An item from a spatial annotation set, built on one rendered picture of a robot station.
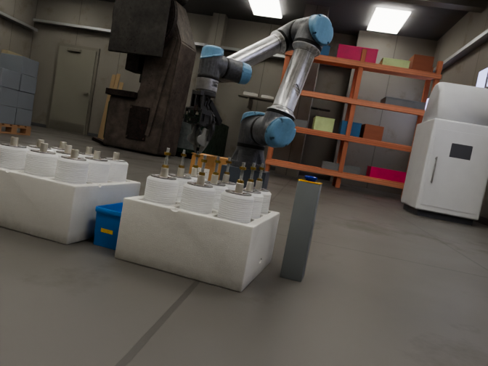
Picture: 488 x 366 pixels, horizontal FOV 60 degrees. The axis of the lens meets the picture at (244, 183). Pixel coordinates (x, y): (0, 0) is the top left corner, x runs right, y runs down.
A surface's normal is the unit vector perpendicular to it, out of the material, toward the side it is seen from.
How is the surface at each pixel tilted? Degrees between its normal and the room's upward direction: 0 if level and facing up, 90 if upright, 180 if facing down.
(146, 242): 90
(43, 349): 0
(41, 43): 90
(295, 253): 90
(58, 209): 90
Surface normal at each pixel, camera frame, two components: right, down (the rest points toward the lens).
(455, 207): -0.15, 0.05
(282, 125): 0.49, 0.29
